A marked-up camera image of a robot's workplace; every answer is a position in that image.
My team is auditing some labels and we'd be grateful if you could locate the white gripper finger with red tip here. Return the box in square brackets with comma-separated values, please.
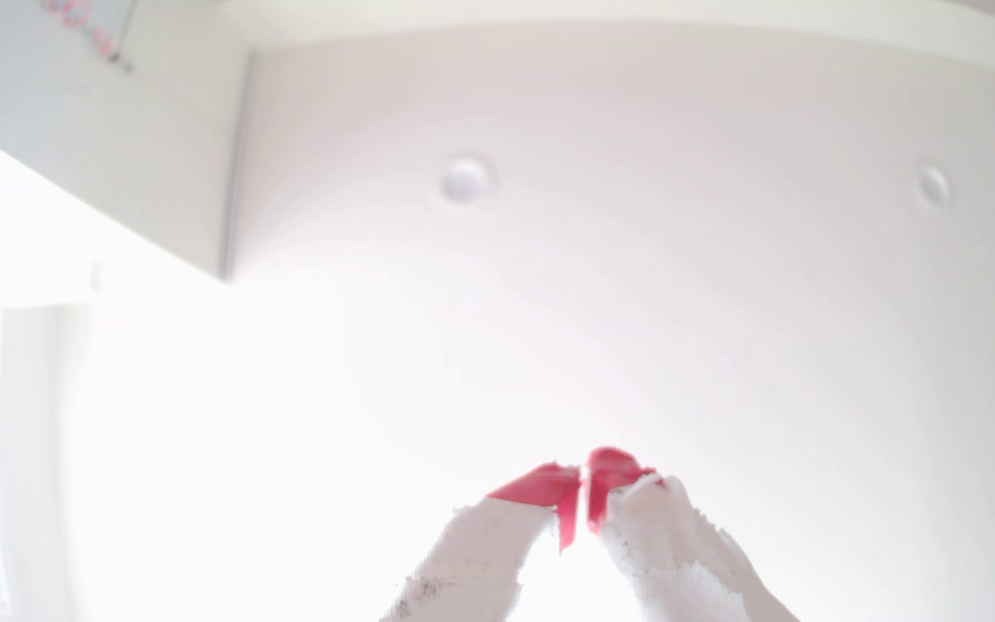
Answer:
[381, 462, 582, 622]
[586, 446, 801, 622]

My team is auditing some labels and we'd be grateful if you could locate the round ceiling light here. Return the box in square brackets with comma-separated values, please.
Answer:
[440, 154, 497, 207]
[914, 162, 955, 212]

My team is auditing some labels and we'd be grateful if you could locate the whiteboard with red marks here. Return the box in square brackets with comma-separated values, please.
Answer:
[40, 0, 138, 74]

